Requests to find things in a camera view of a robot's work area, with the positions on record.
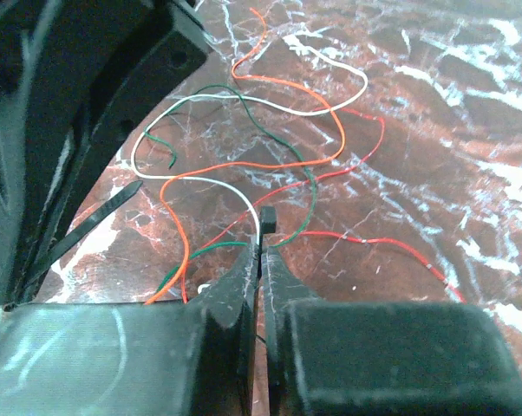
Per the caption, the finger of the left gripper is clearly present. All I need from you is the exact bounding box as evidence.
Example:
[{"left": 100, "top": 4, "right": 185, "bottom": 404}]
[{"left": 0, "top": 1, "right": 210, "bottom": 306}]

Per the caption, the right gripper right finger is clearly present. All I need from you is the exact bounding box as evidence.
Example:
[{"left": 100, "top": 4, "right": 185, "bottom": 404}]
[{"left": 260, "top": 249, "right": 522, "bottom": 416}]

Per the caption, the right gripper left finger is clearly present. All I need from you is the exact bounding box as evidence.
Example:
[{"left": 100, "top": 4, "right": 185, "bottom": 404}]
[{"left": 0, "top": 244, "right": 259, "bottom": 415}]

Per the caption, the white wire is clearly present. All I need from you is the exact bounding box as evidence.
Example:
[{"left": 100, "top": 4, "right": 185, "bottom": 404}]
[{"left": 130, "top": 42, "right": 369, "bottom": 244}]

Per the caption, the orange wire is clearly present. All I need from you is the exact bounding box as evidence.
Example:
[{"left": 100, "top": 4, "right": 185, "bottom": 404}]
[{"left": 143, "top": 8, "right": 347, "bottom": 307}]

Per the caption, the black zip tie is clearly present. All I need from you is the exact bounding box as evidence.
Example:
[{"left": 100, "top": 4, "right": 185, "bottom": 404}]
[{"left": 24, "top": 179, "right": 279, "bottom": 287}]

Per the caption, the green wire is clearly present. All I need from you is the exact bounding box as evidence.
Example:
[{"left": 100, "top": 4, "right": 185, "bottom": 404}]
[{"left": 140, "top": 83, "right": 317, "bottom": 296}]

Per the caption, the red wire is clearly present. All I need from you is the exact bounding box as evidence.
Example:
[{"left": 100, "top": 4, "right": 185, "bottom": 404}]
[{"left": 180, "top": 107, "right": 467, "bottom": 304}]

